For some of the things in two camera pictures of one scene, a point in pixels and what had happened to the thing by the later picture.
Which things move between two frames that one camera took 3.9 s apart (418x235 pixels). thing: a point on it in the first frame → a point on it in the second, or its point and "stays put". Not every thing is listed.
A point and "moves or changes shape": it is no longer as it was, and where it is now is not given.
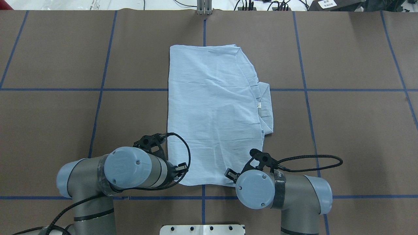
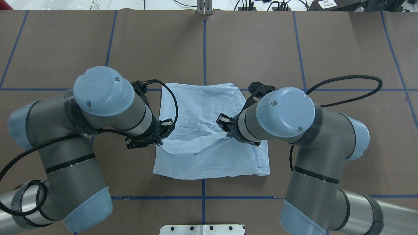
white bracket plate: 202,229 stays put
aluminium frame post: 204,7 stays put
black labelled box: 334,5 stays put
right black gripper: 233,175 → 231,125
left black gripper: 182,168 → 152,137
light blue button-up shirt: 216,104 moves or changes shape
